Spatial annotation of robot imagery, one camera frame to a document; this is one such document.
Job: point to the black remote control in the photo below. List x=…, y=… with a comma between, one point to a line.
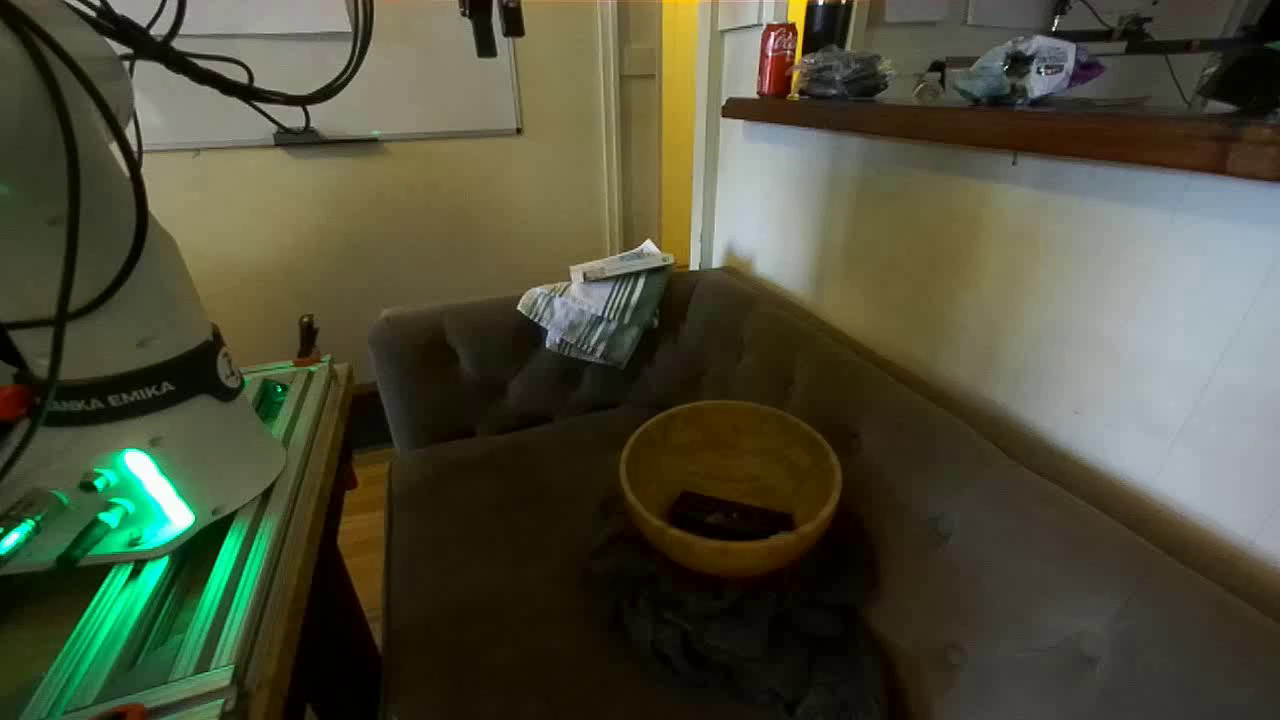
x=731, y=518

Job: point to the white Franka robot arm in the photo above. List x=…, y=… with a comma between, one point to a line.
x=121, y=332

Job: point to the brown wooden counter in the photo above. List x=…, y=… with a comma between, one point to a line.
x=1066, y=135

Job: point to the floral patterned pillow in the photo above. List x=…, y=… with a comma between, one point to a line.
x=621, y=261

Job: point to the yellow wooden bowl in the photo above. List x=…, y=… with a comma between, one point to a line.
x=664, y=522

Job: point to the dark grey cloth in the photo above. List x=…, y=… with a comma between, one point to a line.
x=747, y=641

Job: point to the red soda can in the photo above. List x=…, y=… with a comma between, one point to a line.
x=778, y=60

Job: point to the small red black tool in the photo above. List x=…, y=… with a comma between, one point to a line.
x=311, y=340

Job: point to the dark crumpled plastic bag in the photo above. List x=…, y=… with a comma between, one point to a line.
x=841, y=75

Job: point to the white whiteboard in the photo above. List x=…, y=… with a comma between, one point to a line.
x=424, y=80

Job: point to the black hanging clips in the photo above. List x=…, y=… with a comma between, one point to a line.
x=482, y=23

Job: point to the dark bottle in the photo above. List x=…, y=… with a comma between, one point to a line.
x=825, y=24

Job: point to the grey tufted sofa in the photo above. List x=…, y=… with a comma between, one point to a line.
x=1042, y=586

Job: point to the white crumpled cloth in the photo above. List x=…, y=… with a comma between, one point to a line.
x=1026, y=70

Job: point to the black rod stand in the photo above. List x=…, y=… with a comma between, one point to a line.
x=1175, y=43

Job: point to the aluminium frame robot table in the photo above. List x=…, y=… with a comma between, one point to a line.
x=225, y=586

